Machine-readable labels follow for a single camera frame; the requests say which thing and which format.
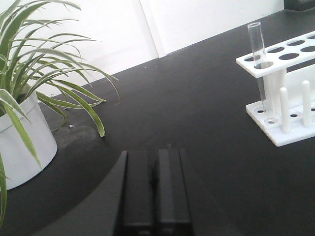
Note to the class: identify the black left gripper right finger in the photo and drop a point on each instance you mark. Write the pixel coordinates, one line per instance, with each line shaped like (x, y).
(171, 204)

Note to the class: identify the green spider plant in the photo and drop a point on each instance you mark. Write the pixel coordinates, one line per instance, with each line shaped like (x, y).
(40, 65)

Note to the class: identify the thin clear test tube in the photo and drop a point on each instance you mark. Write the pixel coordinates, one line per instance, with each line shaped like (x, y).
(260, 62)

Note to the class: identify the white plant pot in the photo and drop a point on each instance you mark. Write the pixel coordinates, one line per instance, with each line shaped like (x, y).
(19, 164)

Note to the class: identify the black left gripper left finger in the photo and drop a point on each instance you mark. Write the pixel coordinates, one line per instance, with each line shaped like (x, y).
(135, 215)

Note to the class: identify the white test tube rack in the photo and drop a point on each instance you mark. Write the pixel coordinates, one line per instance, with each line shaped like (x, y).
(288, 113)

